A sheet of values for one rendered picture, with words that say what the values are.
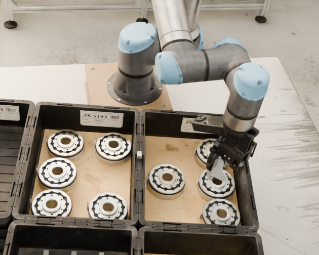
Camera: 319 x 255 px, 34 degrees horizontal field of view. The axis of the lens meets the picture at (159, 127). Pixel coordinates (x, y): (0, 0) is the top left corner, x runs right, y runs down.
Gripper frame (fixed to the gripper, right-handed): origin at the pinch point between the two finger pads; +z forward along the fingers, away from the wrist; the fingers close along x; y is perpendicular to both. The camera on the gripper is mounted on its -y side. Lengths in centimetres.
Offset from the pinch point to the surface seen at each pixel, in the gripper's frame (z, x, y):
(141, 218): 1.0, -24.8, -3.6
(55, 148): 8.2, -21.6, -39.2
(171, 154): 11.1, 3.3, -16.5
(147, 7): 82, 136, -140
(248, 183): 1.0, 3.7, 8.7
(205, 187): 7.9, -1.0, -0.6
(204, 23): 94, 167, -115
